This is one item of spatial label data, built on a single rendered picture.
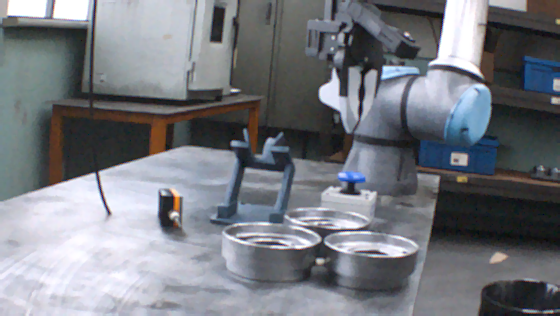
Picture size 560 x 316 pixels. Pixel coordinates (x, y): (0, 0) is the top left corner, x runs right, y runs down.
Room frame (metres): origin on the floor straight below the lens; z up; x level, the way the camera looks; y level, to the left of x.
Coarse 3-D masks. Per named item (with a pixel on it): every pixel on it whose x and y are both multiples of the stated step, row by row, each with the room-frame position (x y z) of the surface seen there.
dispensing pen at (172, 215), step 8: (160, 192) 0.95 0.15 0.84; (168, 192) 0.94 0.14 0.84; (160, 200) 0.94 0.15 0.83; (168, 200) 0.92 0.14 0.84; (160, 208) 0.92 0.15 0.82; (168, 208) 0.92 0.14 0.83; (160, 216) 0.93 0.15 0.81; (168, 216) 0.92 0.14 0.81; (176, 216) 0.88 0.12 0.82; (160, 224) 0.92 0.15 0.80; (168, 224) 0.92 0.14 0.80
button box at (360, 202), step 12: (324, 192) 1.02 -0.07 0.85; (336, 192) 1.03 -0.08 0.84; (348, 192) 1.02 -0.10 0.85; (360, 192) 1.03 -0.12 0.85; (372, 192) 1.06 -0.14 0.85; (324, 204) 1.01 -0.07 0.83; (336, 204) 1.01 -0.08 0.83; (348, 204) 1.00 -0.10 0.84; (360, 204) 1.00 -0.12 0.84; (372, 204) 1.02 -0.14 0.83; (372, 216) 1.04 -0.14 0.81
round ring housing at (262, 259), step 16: (240, 224) 0.81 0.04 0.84; (256, 224) 0.82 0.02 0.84; (272, 224) 0.82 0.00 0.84; (224, 240) 0.75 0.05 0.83; (256, 240) 0.79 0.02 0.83; (272, 240) 0.79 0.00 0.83; (304, 240) 0.80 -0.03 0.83; (320, 240) 0.77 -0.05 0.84; (224, 256) 0.75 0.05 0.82; (240, 256) 0.73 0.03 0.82; (256, 256) 0.72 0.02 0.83; (272, 256) 0.72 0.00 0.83; (288, 256) 0.72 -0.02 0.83; (304, 256) 0.73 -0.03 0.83; (240, 272) 0.74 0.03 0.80; (256, 272) 0.73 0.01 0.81; (272, 272) 0.73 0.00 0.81; (288, 272) 0.73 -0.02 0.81; (304, 272) 0.75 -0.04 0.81
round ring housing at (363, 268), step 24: (336, 240) 0.80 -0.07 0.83; (360, 240) 0.81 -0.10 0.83; (384, 240) 0.81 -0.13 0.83; (408, 240) 0.79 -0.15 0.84; (336, 264) 0.73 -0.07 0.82; (360, 264) 0.71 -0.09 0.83; (384, 264) 0.71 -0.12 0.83; (408, 264) 0.73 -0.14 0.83; (360, 288) 0.72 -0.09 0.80; (384, 288) 0.72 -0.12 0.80
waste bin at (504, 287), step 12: (492, 288) 1.97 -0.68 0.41; (504, 288) 1.99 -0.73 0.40; (516, 288) 2.00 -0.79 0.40; (528, 288) 1.99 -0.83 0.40; (540, 288) 1.97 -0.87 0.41; (552, 288) 1.94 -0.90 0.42; (480, 300) 1.87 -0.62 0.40; (492, 300) 1.79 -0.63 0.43; (504, 300) 1.98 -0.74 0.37; (516, 300) 2.00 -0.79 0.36; (528, 300) 1.99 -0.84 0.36; (540, 300) 1.96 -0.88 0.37; (552, 300) 1.92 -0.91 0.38; (480, 312) 1.84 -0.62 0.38; (492, 312) 1.77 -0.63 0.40; (504, 312) 1.73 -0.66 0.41; (516, 312) 1.70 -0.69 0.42; (528, 312) 1.69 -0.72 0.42; (540, 312) 1.68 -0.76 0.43; (552, 312) 1.68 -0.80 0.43
